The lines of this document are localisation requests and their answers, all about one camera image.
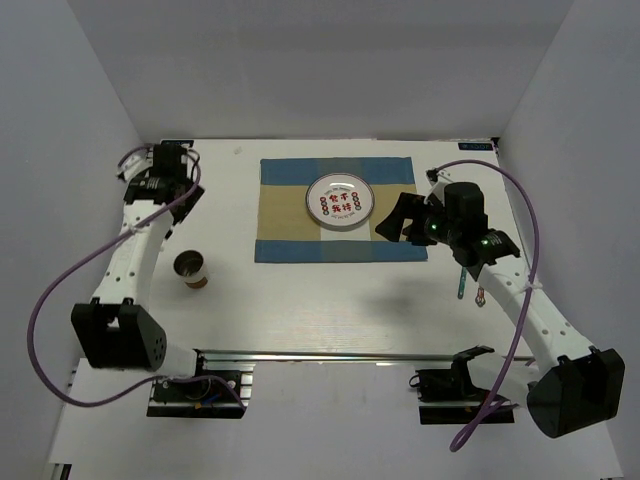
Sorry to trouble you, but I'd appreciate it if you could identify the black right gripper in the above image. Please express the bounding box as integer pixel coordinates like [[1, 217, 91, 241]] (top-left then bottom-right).
[[375, 192, 460, 246]]

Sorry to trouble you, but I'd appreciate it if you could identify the white plate with red print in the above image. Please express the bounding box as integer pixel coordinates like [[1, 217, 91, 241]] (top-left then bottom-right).
[[305, 173, 375, 231]]

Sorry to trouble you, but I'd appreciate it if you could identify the white brown metal cup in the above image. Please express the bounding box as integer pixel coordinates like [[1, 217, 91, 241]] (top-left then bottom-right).
[[173, 250, 209, 289]]

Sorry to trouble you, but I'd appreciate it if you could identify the blue tan white placemat cloth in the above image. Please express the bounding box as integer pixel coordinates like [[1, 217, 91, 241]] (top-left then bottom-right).
[[254, 157, 428, 264]]

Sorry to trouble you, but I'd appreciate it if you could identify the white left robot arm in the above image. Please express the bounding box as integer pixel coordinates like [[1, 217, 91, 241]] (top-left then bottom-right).
[[71, 143, 212, 399]]

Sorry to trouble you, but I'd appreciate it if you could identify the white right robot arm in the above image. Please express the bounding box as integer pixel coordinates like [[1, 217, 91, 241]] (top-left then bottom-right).
[[375, 181, 625, 442]]

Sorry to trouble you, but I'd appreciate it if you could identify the blue label sticker left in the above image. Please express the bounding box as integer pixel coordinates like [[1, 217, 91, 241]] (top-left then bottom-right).
[[160, 139, 194, 149]]

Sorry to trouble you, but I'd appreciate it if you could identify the blue label sticker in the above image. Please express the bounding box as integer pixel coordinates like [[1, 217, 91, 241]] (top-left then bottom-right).
[[458, 142, 494, 151], [160, 139, 194, 149]]

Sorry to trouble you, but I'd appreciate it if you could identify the blue label sticker right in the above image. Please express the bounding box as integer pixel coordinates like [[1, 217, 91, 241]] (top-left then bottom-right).
[[458, 142, 494, 151]]

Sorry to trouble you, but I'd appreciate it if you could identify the pink iridescent fork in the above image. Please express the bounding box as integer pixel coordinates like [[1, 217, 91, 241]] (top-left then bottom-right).
[[475, 287, 486, 308]]

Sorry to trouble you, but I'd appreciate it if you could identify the teal handled knife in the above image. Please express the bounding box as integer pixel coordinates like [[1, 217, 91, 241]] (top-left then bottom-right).
[[457, 267, 467, 300]]

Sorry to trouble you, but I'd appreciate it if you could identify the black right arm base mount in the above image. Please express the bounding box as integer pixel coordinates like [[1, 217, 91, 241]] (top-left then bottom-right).
[[409, 345, 495, 426]]

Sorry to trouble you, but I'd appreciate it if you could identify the aluminium table frame rail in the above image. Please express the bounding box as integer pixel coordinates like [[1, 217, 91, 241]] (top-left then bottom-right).
[[94, 143, 571, 366]]

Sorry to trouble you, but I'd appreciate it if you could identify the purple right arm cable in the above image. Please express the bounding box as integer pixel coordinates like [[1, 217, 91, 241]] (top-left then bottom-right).
[[425, 159, 542, 453]]

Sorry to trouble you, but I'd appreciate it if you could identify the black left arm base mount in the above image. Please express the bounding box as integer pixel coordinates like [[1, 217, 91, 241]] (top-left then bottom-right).
[[146, 364, 253, 419]]

